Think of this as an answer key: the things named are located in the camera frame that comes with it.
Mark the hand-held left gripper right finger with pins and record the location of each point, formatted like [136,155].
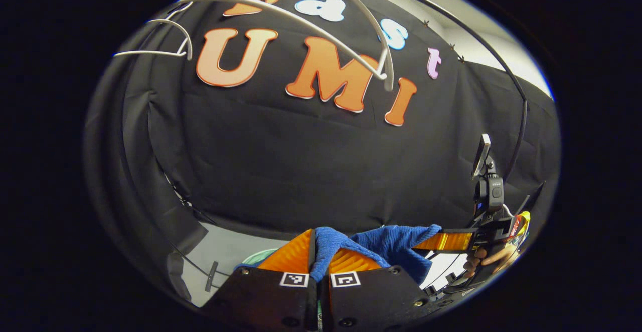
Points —
[376,297]

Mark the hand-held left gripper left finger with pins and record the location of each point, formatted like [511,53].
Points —
[261,297]

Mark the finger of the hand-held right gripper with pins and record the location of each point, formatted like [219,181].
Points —
[446,241]

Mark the green laundry hamper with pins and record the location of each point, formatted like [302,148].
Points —
[261,258]

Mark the black clothes rack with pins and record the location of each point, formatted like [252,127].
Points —
[524,111]

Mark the white plastic hanger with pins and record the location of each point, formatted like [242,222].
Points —
[389,82]
[188,48]

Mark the white sheet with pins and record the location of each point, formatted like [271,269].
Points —
[444,267]

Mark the row of small backdrop clips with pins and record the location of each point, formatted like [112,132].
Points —
[426,22]

